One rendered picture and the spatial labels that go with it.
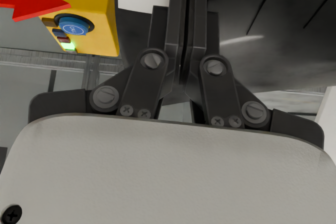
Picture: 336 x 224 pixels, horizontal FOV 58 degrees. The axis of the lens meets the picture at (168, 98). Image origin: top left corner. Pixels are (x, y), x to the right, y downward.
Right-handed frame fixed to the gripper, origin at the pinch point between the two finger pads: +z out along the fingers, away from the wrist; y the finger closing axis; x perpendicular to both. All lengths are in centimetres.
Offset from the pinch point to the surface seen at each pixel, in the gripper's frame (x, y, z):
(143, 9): -0.6, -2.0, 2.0
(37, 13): -1.8, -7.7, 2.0
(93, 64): -62, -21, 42
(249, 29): -1.0, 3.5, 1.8
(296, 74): -5.5, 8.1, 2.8
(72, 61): -63, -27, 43
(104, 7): -18.6, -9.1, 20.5
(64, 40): -27.6, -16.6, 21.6
